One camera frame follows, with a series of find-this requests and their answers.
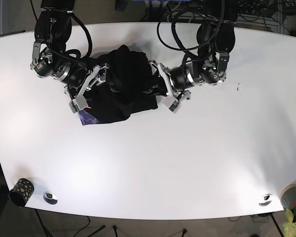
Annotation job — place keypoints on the green potted plant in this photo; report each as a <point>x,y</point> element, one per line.
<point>289,226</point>

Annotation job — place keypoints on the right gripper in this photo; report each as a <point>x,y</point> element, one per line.
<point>84,80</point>

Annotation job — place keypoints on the right table cable grommet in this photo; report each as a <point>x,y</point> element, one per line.
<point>265,200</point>

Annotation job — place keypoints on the black gold-dotted cup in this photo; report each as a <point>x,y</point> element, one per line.
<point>21,192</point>

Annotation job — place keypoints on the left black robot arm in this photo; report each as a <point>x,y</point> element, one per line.
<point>205,63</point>

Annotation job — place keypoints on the grey tape roll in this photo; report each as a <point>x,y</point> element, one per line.
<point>288,197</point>

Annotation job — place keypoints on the left table cable grommet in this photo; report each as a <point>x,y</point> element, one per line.
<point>50,198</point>

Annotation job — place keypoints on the table cable grommet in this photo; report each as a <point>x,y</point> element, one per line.
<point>265,200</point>
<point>50,198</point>

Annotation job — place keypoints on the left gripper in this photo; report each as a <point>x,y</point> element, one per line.
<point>171,84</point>

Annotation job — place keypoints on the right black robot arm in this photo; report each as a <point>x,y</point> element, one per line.
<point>50,58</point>

